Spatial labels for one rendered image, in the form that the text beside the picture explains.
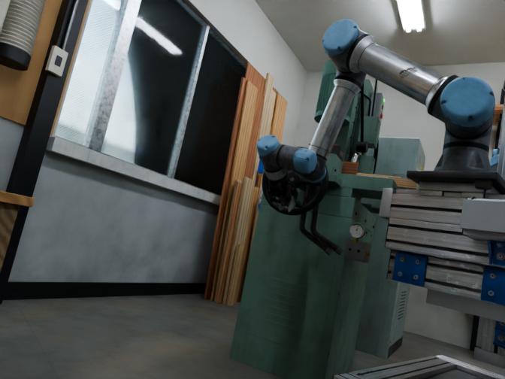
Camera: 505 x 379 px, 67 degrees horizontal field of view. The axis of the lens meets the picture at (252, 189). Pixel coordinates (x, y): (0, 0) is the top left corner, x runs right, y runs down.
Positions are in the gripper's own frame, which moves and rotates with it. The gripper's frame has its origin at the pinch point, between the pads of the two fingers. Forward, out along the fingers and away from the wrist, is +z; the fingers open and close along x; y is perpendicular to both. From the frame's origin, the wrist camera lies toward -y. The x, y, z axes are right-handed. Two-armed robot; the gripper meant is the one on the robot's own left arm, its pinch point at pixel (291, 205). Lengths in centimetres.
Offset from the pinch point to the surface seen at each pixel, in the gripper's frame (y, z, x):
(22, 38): -17, -68, -118
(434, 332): -78, 260, 56
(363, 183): -26.7, 12.0, 20.9
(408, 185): -38, 23, 37
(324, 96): -68, -2, -7
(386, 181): -28.2, 11.0, 30.1
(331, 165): -25.2, 1.8, 8.5
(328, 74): -78, -8, -7
